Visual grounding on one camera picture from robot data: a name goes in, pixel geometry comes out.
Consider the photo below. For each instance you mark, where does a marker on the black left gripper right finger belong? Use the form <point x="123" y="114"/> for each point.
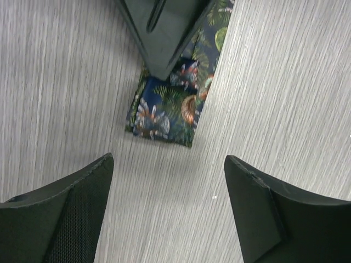
<point x="279" y="222"/>

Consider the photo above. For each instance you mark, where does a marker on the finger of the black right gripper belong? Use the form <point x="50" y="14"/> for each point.
<point x="162" y="29"/>

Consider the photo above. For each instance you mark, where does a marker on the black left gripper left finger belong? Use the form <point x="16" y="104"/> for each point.
<point x="59" y="222"/>

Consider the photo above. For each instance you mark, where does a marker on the dark floral patterned tie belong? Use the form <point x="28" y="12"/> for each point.
<point x="169" y="110"/>

